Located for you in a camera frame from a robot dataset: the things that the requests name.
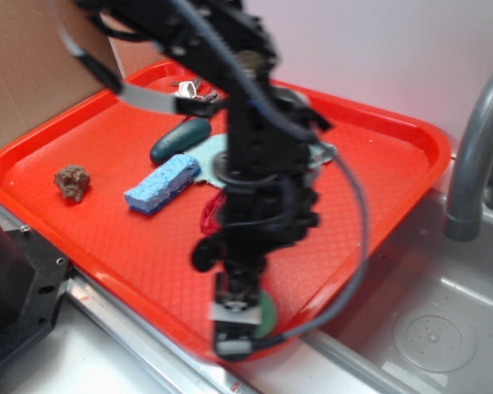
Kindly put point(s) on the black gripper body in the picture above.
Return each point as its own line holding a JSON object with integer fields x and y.
{"x": 235, "y": 312}

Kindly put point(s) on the green dimpled ball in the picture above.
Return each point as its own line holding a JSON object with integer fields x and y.
{"x": 269, "y": 316}

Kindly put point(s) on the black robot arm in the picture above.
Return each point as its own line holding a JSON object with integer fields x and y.
{"x": 268, "y": 193}

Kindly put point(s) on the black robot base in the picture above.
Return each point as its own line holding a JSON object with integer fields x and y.
{"x": 32, "y": 280}

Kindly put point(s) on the crumpled red cloth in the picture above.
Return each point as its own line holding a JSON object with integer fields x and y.
{"x": 209, "y": 223}

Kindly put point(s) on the blue sponge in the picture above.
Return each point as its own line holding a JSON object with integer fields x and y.
{"x": 166, "y": 182}

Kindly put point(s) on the light teal towel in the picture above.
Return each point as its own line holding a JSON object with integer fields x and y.
{"x": 206, "y": 151}

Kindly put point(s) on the red plastic tray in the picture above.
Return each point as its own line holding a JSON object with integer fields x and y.
{"x": 145, "y": 261}

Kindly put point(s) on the grey plastic sink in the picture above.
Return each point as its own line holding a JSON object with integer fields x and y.
{"x": 417, "y": 269}

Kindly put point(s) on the sink drain cover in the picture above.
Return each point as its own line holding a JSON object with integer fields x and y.
{"x": 433, "y": 342}

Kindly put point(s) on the brown rock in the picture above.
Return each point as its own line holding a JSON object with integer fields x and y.
{"x": 72, "y": 181}

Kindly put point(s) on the silver keys bunch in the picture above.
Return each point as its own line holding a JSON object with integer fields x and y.
{"x": 196, "y": 89}

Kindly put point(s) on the grey faucet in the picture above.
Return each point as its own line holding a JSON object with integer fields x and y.
{"x": 471, "y": 185}

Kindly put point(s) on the brown cardboard panel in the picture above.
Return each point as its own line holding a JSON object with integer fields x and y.
{"x": 39, "y": 79}

